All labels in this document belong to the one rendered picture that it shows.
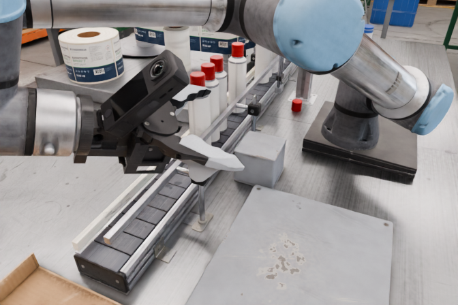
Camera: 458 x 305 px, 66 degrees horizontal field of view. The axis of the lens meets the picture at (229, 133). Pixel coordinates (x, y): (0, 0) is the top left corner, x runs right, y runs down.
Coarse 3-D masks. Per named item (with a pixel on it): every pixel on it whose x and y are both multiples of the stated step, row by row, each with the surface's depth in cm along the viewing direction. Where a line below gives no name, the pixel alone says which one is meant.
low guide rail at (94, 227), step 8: (248, 72) 123; (152, 168) 76; (144, 176) 74; (152, 176) 76; (136, 184) 71; (144, 184) 74; (128, 192) 69; (136, 192) 72; (120, 200) 67; (128, 200) 70; (112, 208) 66; (120, 208) 68; (104, 216) 64; (112, 216) 66; (96, 224) 62; (104, 224) 64; (88, 232) 61; (96, 232) 63; (72, 240) 59; (80, 240) 59; (88, 240) 61; (80, 248) 60
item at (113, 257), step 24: (240, 120) 101; (216, 144) 90; (168, 168) 82; (144, 192) 75; (168, 192) 75; (120, 216) 68; (144, 216) 68; (96, 240) 63; (120, 240) 63; (96, 264) 59; (120, 264) 59
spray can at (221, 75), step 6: (210, 60) 86; (216, 60) 85; (222, 60) 86; (216, 66) 86; (222, 66) 87; (216, 72) 87; (222, 72) 87; (216, 78) 86; (222, 78) 87; (222, 84) 88; (222, 90) 89; (222, 96) 89; (222, 102) 90; (222, 108) 91; (222, 126) 94; (222, 132) 95
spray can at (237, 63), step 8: (232, 48) 95; (240, 48) 94; (232, 56) 96; (240, 56) 95; (232, 64) 96; (240, 64) 96; (232, 72) 97; (240, 72) 97; (232, 80) 99; (240, 80) 98; (232, 88) 100; (240, 88) 99; (232, 96) 101; (232, 112) 104; (240, 112) 104
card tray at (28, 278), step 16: (32, 256) 62; (16, 272) 60; (32, 272) 63; (48, 272) 63; (0, 288) 58; (16, 288) 60; (32, 288) 60; (48, 288) 60; (64, 288) 60; (80, 288) 60; (0, 304) 58; (16, 304) 58; (32, 304) 58; (48, 304) 58; (64, 304) 58; (80, 304) 58; (96, 304) 58; (112, 304) 58
